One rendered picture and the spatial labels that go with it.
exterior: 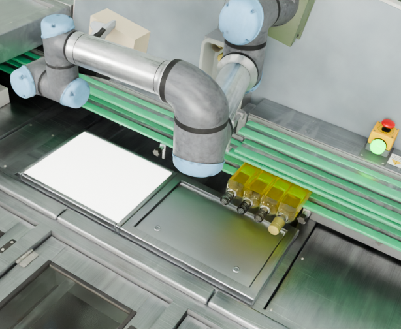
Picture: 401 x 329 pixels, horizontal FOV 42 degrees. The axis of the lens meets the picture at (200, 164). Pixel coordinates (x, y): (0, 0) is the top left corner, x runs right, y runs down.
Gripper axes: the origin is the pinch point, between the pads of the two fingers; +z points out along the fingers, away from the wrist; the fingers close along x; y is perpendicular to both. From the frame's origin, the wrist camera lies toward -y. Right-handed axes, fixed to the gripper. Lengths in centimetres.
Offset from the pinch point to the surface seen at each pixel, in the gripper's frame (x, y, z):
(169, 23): 6.7, 2.6, 35.3
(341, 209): 28, -80, 20
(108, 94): 33.3, 10.7, 16.4
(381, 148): 4, -81, 26
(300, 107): 11, -52, 36
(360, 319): 38, -100, -6
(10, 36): 22, 46, 4
